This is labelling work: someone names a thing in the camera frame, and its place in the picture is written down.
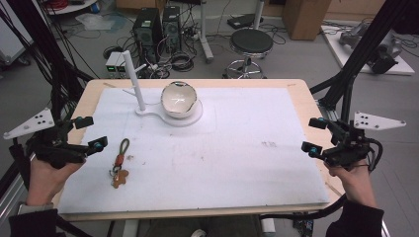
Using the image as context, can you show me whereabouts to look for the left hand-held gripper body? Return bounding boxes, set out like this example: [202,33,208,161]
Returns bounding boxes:
[3,108,91,170]

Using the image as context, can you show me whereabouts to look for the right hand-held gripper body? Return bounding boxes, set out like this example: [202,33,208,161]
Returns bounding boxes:
[320,112,407,170]

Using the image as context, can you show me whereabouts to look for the keychain with green loop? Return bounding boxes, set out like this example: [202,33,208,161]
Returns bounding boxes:
[109,137,131,190]

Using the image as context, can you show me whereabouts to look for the person's left hand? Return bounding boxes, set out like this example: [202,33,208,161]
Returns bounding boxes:
[25,159,86,206]

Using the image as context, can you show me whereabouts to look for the person's right hand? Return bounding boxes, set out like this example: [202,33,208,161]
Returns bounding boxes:
[324,160,378,208]

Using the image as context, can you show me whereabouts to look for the white stand with pole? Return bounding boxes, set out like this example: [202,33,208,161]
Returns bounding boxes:
[122,49,204,128]

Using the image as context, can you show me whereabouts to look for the white power supply unit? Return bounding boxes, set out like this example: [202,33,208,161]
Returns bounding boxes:
[105,50,128,79]

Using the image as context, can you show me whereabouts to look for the white floor board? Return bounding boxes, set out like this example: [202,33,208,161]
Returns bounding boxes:
[320,24,416,77]

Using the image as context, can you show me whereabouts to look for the white ceramic bowl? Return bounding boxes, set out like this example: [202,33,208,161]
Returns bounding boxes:
[160,80,199,119]

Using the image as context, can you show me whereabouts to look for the white foam mat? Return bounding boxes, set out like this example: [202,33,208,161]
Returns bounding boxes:
[56,86,331,212]

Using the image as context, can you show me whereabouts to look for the clear plastic bag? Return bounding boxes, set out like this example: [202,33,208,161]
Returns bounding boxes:
[74,12,117,33]

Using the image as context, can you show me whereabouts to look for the brown cardboard box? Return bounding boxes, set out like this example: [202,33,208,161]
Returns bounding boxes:
[282,0,332,41]

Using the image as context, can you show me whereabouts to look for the black round stool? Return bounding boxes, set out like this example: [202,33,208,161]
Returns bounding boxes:
[222,28,275,80]

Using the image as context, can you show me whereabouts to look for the black computer tower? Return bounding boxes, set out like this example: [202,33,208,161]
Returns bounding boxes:
[161,5,183,54]
[132,7,163,65]

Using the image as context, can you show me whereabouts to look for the black flat device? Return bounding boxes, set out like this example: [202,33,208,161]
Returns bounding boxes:
[226,13,265,31]

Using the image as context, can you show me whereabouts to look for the white table leg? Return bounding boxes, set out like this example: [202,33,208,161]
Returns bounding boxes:
[197,0,215,64]

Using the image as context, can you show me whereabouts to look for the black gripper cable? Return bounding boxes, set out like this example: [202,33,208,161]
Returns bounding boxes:
[259,193,348,222]

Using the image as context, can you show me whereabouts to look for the black metal frame stand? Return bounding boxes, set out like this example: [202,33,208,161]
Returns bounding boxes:
[0,0,95,123]
[308,0,419,123]

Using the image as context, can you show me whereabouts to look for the coiled black cables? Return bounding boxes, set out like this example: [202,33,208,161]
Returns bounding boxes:
[170,51,196,73]

